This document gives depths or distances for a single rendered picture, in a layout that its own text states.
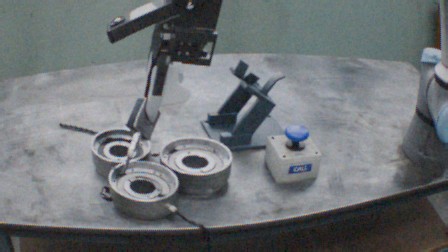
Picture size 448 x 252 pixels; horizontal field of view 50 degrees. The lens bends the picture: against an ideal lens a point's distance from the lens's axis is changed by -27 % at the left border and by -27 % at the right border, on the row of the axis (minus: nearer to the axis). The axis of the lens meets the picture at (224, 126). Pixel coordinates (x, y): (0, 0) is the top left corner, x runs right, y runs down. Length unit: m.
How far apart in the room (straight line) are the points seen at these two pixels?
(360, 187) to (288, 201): 0.14
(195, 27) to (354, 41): 2.06
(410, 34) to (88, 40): 1.72
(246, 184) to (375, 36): 2.08
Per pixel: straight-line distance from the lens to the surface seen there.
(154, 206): 0.84
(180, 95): 0.90
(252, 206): 0.90
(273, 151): 0.97
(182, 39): 0.86
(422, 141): 1.07
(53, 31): 2.52
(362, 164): 1.04
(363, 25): 2.89
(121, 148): 0.98
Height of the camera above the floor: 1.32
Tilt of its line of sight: 28 degrees down
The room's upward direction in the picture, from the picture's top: 4 degrees clockwise
